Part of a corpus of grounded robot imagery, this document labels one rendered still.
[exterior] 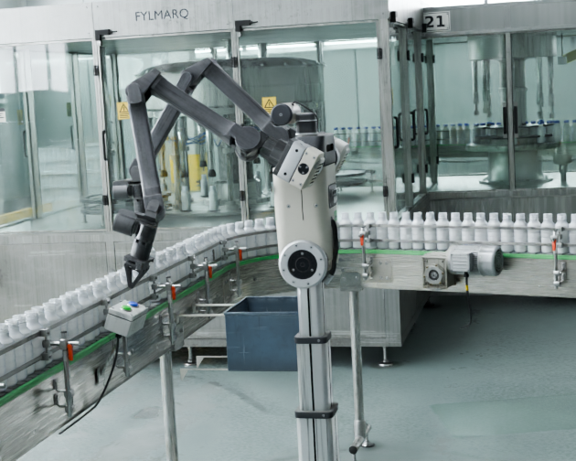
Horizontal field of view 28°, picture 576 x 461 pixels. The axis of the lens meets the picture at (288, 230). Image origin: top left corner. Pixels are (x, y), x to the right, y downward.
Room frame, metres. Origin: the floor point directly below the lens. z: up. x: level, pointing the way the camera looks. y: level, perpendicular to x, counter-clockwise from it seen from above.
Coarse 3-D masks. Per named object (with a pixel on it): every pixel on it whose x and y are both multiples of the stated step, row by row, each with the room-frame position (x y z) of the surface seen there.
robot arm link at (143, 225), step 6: (138, 222) 3.38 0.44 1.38; (144, 222) 3.39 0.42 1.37; (150, 222) 3.39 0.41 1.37; (138, 228) 3.38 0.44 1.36; (144, 228) 3.37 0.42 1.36; (150, 228) 3.37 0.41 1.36; (156, 228) 3.39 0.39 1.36; (138, 234) 3.38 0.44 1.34; (144, 234) 3.37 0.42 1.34; (150, 234) 3.38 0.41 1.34; (144, 240) 3.37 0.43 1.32; (150, 240) 3.38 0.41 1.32
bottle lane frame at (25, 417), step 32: (192, 288) 4.42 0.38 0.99; (192, 320) 4.40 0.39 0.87; (96, 352) 3.47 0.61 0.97; (160, 352) 4.02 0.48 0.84; (32, 384) 3.03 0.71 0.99; (64, 384) 3.23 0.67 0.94; (96, 384) 3.45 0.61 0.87; (0, 416) 2.85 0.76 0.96; (32, 416) 3.02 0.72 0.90; (64, 416) 3.21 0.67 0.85; (0, 448) 2.83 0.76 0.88
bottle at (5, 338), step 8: (0, 328) 2.98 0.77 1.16; (8, 328) 3.00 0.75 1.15; (0, 336) 2.98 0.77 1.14; (8, 336) 2.99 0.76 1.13; (8, 344) 2.97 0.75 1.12; (8, 352) 2.97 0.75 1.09; (8, 360) 2.97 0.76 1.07; (8, 368) 2.97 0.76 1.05; (16, 376) 3.00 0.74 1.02; (8, 384) 2.97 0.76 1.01
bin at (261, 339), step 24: (192, 312) 4.40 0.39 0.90; (240, 312) 4.10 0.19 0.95; (264, 312) 4.08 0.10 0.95; (288, 312) 4.06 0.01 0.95; (240, 336) 4.11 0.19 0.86; (264, 336) 4.09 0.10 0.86; (288, 336) 4.07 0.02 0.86; (240, 360) 4.11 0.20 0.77; (264, 360) 4.09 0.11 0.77; (288, 360) 4.07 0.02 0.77
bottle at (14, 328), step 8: (8, 320) 3.07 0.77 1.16; (16, 320) 3.05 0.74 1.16; (16, 328) 3.04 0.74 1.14; (16, 336) 3.04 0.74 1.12; (24, 344) 3.05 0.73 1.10; (16, 352) 3.03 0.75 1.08; (24, 352) 3.05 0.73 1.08; (16, 360) 3.03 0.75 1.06; (24, 360) 3.04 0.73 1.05; (24, 376) 3.04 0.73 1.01
